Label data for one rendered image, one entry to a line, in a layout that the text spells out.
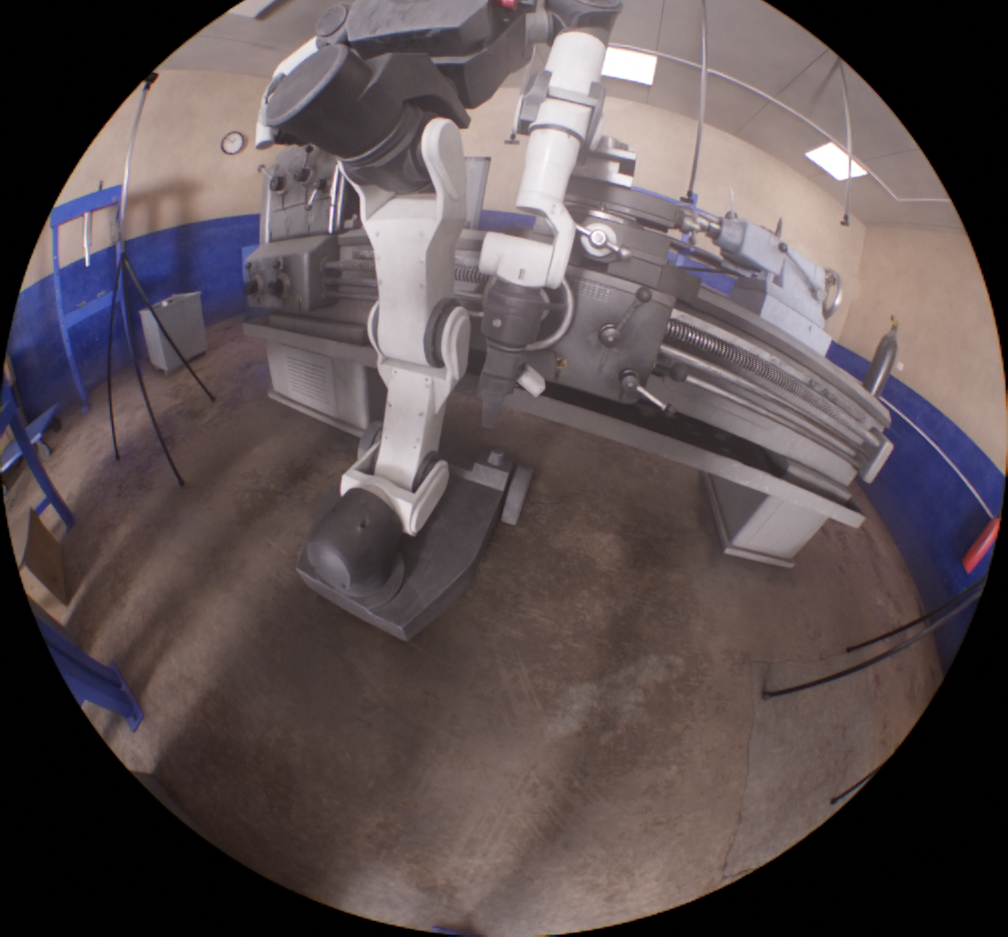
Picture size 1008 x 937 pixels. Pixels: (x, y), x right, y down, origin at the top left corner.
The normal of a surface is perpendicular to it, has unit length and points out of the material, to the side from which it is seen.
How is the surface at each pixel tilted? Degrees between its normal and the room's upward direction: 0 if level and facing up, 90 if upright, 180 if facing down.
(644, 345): 90
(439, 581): 0
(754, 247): 94
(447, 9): 92
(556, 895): 0
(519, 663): 0
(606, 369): 90
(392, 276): 102
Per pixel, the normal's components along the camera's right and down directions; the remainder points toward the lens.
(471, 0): -0.08, 0.59
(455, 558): 0.16, -0.81
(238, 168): 0.94, 0.30
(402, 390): -0.20, 0.23
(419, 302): -0.29, 0.66
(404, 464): -0.14, 0.00
